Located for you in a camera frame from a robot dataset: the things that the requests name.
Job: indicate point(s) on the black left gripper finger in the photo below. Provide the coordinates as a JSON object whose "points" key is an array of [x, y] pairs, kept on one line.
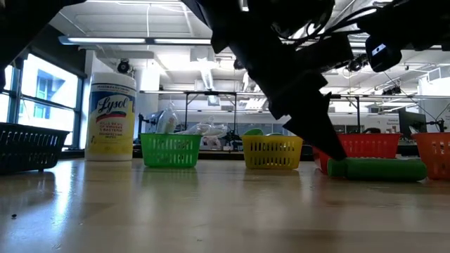
{"points": [[325, 123], [313, 135]]}

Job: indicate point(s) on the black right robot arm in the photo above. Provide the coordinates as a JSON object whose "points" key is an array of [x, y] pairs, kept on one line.
{"points": [[439, 21]]}

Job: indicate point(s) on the background black robot arm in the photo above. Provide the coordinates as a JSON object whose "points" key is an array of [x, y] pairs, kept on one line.
{"points": [[232, 137]]}

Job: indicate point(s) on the yellow plastic basket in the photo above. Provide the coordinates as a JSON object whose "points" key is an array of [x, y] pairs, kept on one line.
{"points": [[270, 152]]}

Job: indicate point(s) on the red plastic basket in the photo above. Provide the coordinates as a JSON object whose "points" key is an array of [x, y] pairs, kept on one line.
{"points": [[369, 145]]}

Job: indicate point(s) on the dark background monitor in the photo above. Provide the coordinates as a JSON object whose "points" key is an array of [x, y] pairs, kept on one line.
{"points": [[411, 121]]}

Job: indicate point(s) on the orange plastic basket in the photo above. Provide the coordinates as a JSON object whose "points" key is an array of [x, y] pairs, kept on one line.
{"points": [[432, 154]]}

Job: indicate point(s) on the black crossbar with light strips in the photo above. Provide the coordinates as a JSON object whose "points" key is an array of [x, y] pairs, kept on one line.
{"points": [[140, 40]]}

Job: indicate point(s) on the background computer monitor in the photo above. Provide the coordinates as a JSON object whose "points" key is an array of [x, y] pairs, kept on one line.
{"points": [[154, 121]]}

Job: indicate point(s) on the green plastic basket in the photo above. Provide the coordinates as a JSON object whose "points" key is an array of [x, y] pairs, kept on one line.
{"points": [[168, 151]]}

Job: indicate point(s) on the yellow white wipes canister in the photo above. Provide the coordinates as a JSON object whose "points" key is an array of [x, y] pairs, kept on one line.
{"points": [[110, 133]]}

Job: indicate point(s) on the black plastic basket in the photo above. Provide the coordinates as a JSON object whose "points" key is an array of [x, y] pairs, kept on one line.
{"points": [[28, 147]]}

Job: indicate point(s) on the black round ceiling camera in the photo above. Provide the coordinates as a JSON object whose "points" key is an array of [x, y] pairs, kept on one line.
{"points": [[237, 65], [123, 66]]}

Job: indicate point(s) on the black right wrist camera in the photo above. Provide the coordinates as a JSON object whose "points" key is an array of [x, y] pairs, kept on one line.
{"points": [[383, 54]]}

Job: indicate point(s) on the black ceiling camera cluster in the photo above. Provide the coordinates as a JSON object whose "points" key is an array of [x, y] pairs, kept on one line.
{"points": [[356, 65]]}

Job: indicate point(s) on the black background workstation frame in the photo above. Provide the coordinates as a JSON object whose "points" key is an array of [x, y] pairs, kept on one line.
{"points": [[211, 93]]}

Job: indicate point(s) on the window with dark frame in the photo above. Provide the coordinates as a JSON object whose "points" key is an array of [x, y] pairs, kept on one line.
{"points": [[45, 98]]}

